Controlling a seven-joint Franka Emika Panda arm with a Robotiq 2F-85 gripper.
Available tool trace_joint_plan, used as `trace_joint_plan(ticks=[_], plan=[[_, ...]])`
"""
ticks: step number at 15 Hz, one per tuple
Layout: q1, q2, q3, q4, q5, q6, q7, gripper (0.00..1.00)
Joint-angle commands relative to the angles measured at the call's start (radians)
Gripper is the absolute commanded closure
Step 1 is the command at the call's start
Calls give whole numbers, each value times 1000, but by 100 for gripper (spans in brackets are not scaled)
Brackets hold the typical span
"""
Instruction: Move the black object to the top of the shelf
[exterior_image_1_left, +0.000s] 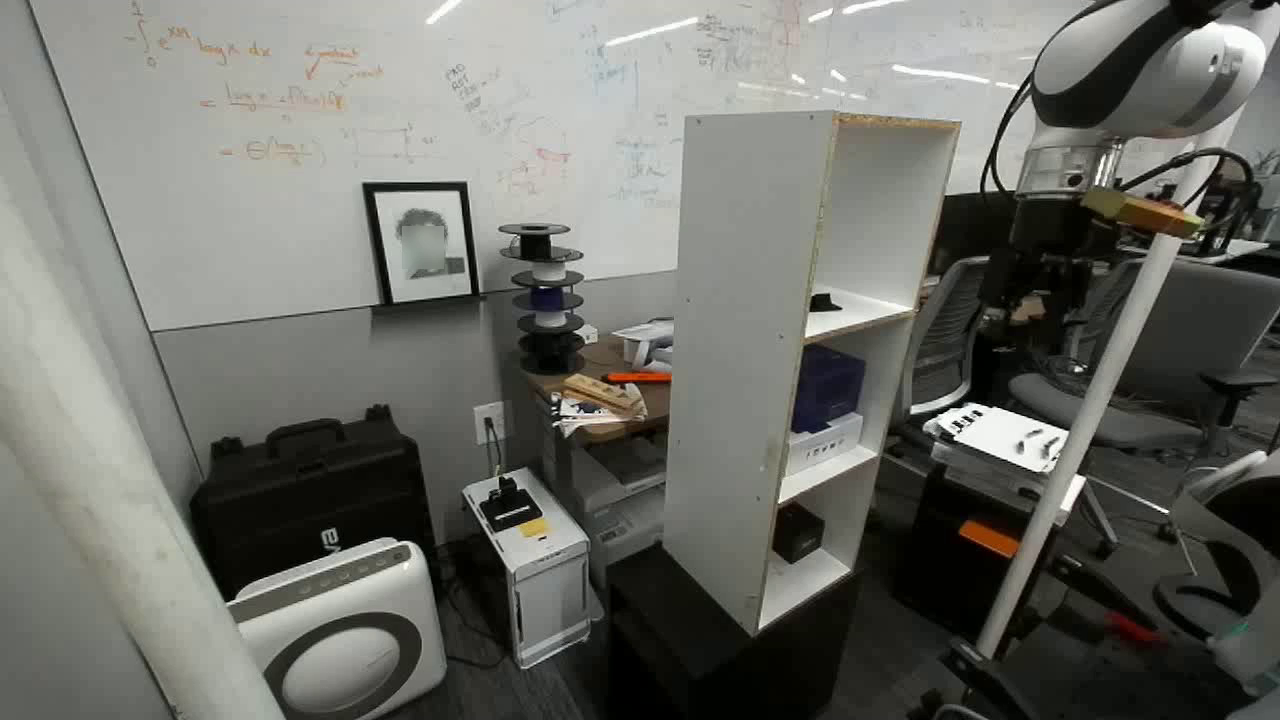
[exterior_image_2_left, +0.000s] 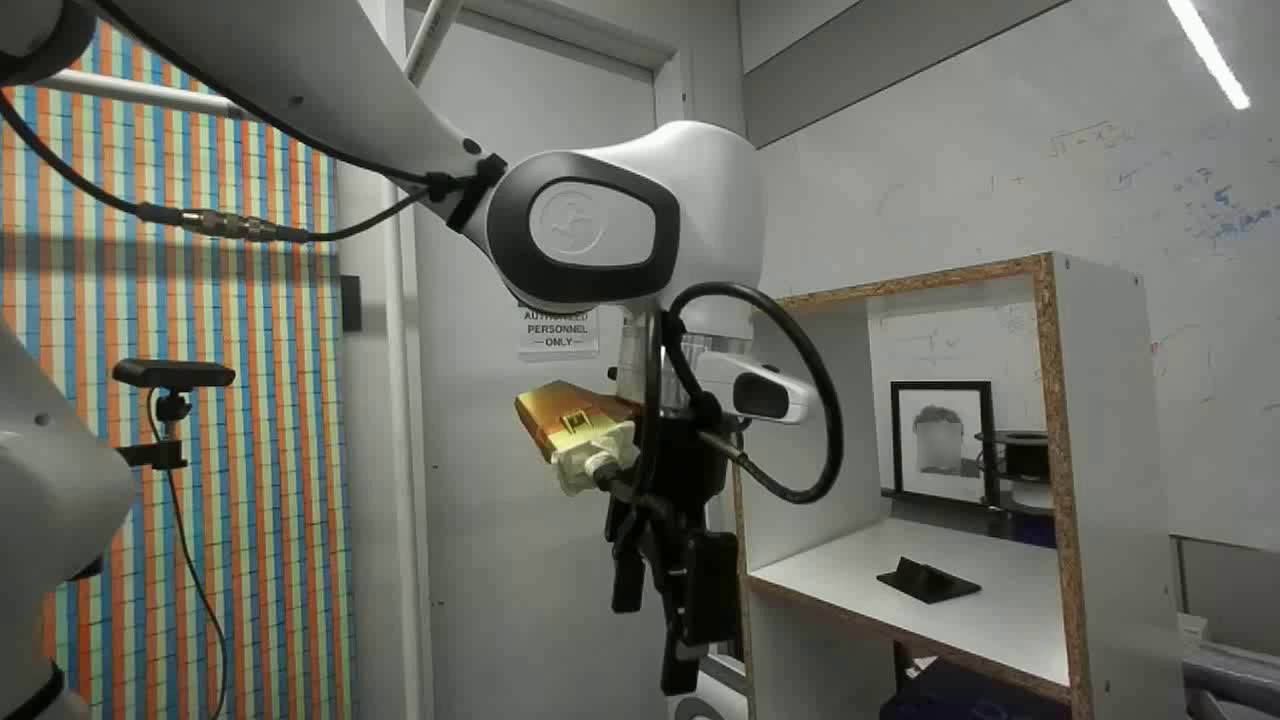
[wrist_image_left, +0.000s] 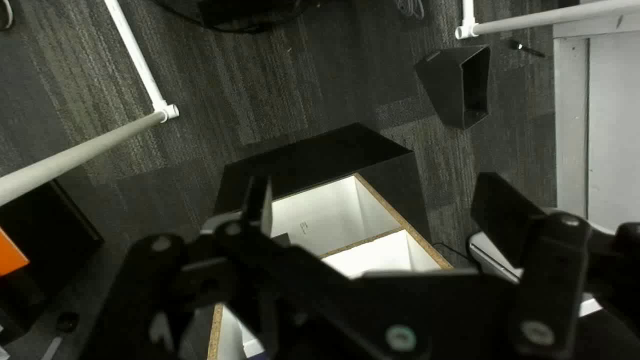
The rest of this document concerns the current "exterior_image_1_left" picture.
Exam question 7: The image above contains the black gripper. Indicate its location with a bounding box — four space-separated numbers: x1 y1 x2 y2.
1003 193 1119 335

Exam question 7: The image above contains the tall white open shelf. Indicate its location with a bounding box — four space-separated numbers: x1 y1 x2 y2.
661 106 963 638

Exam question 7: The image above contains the black stacked object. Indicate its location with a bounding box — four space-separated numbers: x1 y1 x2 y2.
510 265 587 321

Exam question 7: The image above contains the grey mesh office chair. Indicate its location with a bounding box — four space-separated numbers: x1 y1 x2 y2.
904 252 999 422

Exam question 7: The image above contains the black computer monitor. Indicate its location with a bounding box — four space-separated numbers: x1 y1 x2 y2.
930 188 1031 281

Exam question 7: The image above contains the grey padded office chair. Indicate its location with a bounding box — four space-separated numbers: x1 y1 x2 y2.
1003 257 1280 464

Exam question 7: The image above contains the white sheet with black marks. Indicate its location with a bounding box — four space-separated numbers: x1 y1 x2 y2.
924 399 1072 478

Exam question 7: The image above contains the dark blue box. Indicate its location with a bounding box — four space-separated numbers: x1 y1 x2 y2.
792 344 869 437

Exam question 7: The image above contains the black cart with orange tag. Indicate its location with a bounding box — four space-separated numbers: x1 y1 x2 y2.
887 451 1087 637

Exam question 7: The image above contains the white flat box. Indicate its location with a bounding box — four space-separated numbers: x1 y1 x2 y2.
786 410 869 476

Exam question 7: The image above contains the black cube-shaped box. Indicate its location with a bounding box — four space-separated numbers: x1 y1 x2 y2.
772 501 827 565

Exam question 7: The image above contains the black pole base clamp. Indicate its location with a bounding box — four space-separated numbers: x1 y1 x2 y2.
935 637 1060 720

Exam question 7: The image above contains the white small box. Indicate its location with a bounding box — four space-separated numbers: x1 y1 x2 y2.
611 316 680 371

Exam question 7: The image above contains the orange tool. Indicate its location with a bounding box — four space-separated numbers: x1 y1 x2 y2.
600 364 677 390

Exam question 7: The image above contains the wooden desk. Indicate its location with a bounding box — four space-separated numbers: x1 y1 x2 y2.
526 333 680 464

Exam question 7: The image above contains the grey drawer unit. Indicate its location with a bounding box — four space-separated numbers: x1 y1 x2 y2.
567 437 672 573

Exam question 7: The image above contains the tan cardboard piece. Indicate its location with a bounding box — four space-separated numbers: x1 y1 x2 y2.
561 371 633 410

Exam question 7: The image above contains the white crumpled paper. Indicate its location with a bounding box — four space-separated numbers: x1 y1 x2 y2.
550 399 619 444

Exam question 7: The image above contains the black wound filament spool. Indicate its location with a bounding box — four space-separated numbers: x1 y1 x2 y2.
518 316 587 380

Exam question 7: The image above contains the black low cabinet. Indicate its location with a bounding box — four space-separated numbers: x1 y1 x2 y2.
604 538 866 720

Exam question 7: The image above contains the empty black filament spool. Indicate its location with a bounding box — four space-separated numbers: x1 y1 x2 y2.
498 219 578 269

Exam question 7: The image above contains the black device with stick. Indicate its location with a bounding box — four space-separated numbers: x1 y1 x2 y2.
476 469 550 537

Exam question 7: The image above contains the white computer tower box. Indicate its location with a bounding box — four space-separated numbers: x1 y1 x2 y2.
459 464 595 670

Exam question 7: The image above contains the black framed portrait picture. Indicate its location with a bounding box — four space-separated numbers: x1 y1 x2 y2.
362 178 483 311

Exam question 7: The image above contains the black hard carrying case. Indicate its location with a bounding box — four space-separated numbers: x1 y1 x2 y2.
190 403 442 600

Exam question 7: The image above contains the white air purifier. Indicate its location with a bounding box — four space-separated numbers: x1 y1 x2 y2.
225 537 454 720

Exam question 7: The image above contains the large whiteboard with writing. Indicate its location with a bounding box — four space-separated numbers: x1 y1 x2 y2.
25 0 1118 335

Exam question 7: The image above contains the thick white blurred pole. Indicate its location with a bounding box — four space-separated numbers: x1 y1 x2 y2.
0 197 289 720

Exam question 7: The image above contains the yellow pole bracket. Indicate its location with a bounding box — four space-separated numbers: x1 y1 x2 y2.
1077 188 1204 245

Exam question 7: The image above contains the thin white camera pole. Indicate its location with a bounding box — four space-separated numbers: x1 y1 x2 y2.
978 227 1189 660

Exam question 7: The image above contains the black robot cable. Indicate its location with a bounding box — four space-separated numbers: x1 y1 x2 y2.
982 69 1047 199

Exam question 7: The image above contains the thin black looped cable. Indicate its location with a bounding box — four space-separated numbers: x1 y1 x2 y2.
1118 143 1263 224

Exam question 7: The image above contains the red handled tool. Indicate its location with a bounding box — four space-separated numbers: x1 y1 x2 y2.
1102 608 1167 652

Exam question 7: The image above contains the white wall outlet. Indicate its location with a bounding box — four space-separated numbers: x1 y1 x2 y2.
467 399 512 446

